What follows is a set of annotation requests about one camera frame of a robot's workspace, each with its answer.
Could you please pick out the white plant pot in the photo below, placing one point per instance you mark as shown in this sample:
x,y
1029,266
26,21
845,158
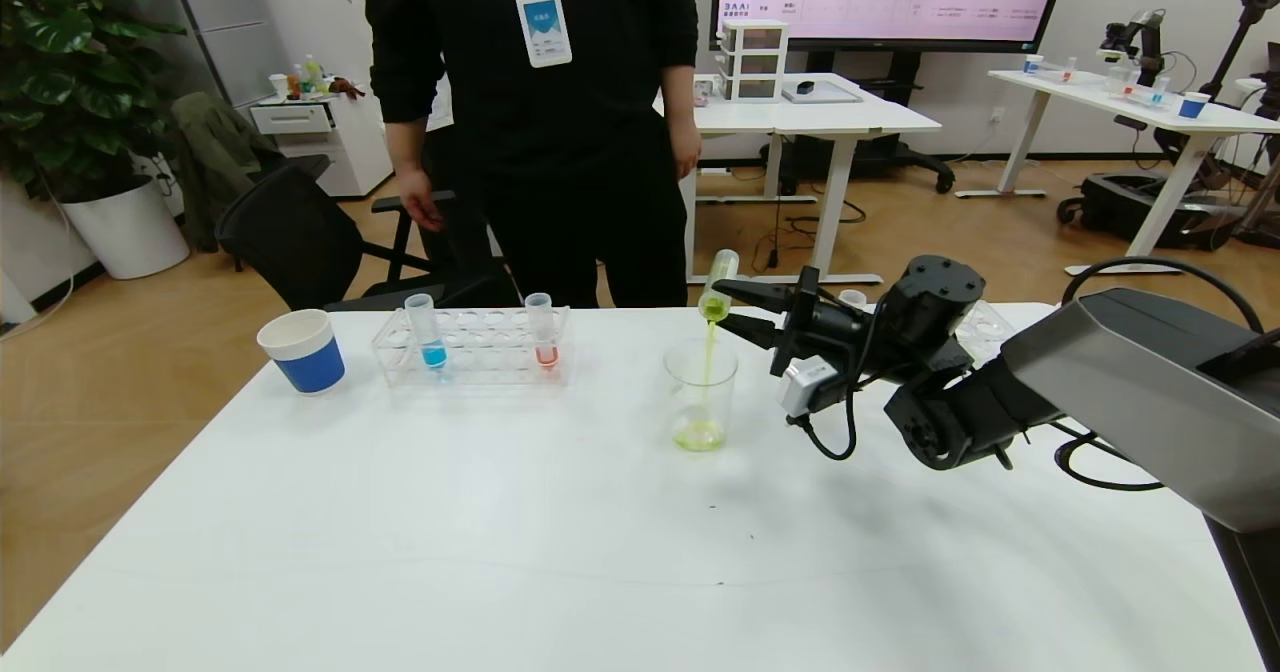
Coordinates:
x,y
128,232

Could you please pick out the clear plastic test tube rack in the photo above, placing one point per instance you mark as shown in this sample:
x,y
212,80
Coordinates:
x,y
485,345
985,327

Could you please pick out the person in black clothes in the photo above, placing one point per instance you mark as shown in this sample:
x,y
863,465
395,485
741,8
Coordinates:
x,y
550,152

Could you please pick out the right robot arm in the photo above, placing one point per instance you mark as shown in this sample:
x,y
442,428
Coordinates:
x,y
1150,392

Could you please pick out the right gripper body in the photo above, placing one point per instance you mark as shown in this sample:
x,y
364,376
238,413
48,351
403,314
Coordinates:
x,y
802,324

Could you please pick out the black wheeled robot base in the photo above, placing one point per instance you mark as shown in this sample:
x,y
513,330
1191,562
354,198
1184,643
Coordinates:
x,y
1120,207

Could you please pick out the black office chair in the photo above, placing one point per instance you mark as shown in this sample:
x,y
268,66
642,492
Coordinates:
x,y
290,237

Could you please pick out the white desktop drawer organizer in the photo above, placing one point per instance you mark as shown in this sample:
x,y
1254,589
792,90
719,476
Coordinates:
x,y
753,62

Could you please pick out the green drink bottle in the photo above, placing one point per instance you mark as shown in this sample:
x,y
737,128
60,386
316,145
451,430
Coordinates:
x,y
313,72

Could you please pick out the blue white ID badge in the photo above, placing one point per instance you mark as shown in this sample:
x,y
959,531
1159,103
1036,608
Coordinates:
x,y
543,27

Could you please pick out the olive green jacket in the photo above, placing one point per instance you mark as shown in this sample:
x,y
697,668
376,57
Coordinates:
x,y
215,167

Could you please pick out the green leafy plant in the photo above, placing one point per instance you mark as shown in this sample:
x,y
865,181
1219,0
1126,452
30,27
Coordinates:
x,y
70,72

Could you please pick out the small white cup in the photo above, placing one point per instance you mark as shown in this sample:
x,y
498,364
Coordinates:
x,y
279,86

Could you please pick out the black camera stand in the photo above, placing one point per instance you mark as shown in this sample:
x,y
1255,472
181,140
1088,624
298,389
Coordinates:
x,y
1250,12

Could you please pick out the grey flat tray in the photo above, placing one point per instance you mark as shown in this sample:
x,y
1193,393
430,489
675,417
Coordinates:
x,y
825,94

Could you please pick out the blue pigment test tube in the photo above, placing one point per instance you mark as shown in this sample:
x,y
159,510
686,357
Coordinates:
x,y
433,355

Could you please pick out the black background robot arm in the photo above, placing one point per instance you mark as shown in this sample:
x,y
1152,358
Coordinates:
x,y
1140,37

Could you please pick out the white drawer cabinet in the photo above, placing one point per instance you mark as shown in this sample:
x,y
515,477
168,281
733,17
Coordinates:
x,y
320,142

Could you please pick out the clear glass beaker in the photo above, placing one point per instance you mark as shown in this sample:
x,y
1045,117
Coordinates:
x,y
700,437

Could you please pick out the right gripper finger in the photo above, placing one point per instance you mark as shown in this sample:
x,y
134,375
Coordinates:
x,y
765,297
760,332

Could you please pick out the blue white paper cup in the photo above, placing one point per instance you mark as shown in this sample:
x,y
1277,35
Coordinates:
x,y
310,362

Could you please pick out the small blue paper cup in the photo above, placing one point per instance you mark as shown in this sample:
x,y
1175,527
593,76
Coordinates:
x,y
1192,107

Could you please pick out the black swivel chair base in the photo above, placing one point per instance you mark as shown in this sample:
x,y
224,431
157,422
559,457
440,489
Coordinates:
x,y
900,162

